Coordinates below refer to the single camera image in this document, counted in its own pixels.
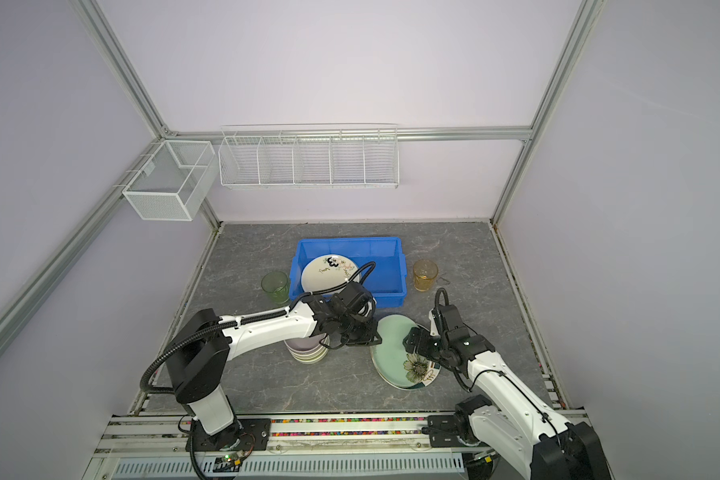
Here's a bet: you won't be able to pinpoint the green flower plate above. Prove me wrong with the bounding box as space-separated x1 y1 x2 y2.
370 314 440 390

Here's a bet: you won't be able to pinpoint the cream floral plate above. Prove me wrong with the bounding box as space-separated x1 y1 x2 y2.
301 254 358 292

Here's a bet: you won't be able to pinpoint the purple top bowl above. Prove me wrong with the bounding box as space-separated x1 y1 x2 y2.
284 335 325 354

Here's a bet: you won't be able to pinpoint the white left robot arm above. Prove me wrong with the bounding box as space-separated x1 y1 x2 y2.
141 284 380 436

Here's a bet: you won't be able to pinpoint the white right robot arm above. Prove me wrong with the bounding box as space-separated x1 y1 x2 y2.
402 327 612 479

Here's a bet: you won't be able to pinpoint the blue plastic bin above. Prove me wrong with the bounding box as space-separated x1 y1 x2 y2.
289 237 407 309

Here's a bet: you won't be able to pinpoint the stacked lower bowls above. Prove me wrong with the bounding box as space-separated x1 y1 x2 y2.
289 345 329 364

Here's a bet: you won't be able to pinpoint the amber glass cup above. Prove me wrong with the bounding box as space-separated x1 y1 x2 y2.
413 259 439 292

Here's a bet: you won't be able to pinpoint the green glass cup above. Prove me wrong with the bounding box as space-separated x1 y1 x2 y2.
260 271 290 305

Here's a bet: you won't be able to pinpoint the small white mesh basket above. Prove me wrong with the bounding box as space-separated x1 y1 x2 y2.
123 140 219 221

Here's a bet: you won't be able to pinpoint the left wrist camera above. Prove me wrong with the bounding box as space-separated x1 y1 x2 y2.
333 282 373 314

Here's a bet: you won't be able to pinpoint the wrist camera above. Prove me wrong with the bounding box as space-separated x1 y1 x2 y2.
333 282 373 314
429 305 471 339

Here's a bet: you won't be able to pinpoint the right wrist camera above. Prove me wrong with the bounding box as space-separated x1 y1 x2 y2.
429 305 471 339

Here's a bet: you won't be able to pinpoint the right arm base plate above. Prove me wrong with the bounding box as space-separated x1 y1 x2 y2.
421 413 472 448

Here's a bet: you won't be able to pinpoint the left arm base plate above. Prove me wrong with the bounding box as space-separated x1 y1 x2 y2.
185 418 272 452

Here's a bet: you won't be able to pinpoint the long white wire basket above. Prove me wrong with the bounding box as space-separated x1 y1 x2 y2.
217 123 400 189

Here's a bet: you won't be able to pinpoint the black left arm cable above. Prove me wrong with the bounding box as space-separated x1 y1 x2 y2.
139 308 289 396

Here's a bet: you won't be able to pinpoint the aluminium mounting rail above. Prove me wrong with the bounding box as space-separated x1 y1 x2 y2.
80 409 616 480

